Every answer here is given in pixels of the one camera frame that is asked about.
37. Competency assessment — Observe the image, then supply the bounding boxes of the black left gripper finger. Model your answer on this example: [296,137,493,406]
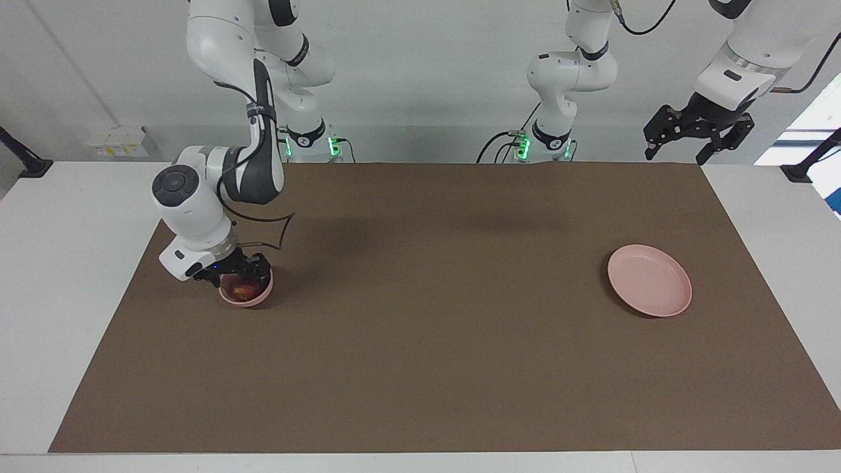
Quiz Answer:
[695,113,756,166]
[642,103,688,161]

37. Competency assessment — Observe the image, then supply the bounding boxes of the red apple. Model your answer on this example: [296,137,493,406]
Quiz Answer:
[227,277,260,303]

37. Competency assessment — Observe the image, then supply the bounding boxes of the pink bowl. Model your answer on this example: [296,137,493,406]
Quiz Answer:
[218,266,274,308]

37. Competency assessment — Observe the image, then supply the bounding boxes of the pink plate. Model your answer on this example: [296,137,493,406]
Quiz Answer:
[607,244,693,318]

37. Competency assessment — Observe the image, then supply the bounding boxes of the black clamp stand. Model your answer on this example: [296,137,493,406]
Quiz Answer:
[781,128,841,183]
[0,125,53,179]

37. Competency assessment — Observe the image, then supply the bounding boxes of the brown table mat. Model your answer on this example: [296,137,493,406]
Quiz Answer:
[48,162,841,454]

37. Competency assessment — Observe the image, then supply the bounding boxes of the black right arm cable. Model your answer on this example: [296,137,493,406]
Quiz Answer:
[216,79,296,254]

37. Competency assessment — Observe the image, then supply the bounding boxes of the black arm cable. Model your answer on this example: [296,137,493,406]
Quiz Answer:
[216,79,296,254]
[610,0,841,95]

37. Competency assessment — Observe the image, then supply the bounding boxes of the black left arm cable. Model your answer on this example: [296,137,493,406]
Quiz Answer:
[610,0,841,95]

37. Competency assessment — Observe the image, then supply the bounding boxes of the white wall socket box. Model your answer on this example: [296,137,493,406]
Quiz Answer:
[87,125,158,158]

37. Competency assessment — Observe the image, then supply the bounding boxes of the black base cable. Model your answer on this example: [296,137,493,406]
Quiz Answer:
[476,102,543,164]

